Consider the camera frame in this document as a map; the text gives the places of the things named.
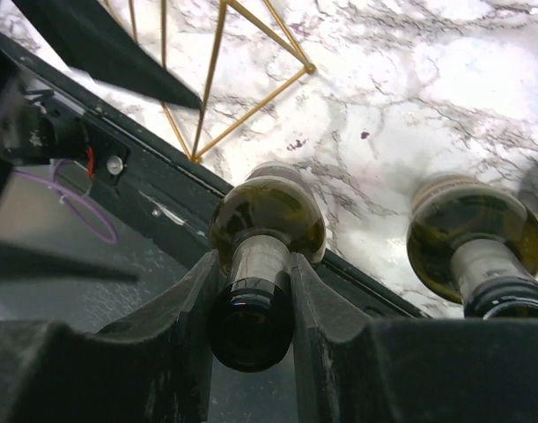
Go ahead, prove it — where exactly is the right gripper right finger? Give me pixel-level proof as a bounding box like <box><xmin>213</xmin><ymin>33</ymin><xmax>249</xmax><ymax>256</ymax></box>
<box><xmin>291</xmin><ymin>254</ymin><xmax>538</xmax><ymax>422</ymax></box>

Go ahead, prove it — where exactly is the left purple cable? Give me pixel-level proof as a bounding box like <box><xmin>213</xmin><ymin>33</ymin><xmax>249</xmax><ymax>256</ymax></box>
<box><xmin>12</xmin><ymin>158</ymin><xmax>120</xmax><ymax>246</ymax></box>

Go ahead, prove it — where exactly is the gold wire wine rack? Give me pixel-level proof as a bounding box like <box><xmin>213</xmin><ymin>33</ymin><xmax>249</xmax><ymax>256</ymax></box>
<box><xmin>103</xmin><ymin>1</ymin><xmax>316</xmax><ymax>163</ymax></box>

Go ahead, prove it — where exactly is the black metal base rail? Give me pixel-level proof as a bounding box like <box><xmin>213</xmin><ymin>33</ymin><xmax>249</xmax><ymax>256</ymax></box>
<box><xmin>0</xmin><ymin>33</ymin><xmax>432</xmax><ymax>318</ymax></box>

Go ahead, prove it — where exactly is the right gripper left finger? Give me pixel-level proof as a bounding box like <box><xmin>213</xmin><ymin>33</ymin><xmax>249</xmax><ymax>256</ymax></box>
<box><xmin>0</xmin><ymin>251</ymin><xmax>218</xmax><ymax>422</ymax></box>

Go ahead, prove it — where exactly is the green wine bottle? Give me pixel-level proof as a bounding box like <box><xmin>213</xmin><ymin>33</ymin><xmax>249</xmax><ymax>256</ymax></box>
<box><xmin>407</xmin><ymin>174</ymin><xmax>538</xmax><ymax>319</ymax></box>
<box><xmin>207</xmin><ymin>161</ymin><xmax>327</xmax><ymax>373</ymax></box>

